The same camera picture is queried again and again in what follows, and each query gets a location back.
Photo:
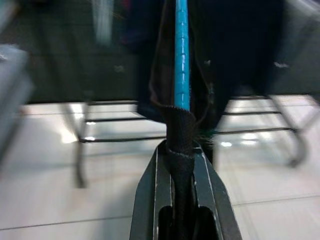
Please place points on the blue plastic hanger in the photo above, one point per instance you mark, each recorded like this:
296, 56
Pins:
182, 50

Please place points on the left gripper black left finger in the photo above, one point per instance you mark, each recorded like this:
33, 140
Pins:
146, 195

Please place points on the dark navy printed shirt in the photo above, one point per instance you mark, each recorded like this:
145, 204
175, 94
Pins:
212, 37

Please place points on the black metal clothes rack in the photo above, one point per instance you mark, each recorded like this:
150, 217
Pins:
120, 140

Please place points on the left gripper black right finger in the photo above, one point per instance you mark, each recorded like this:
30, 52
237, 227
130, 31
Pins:
215, 200

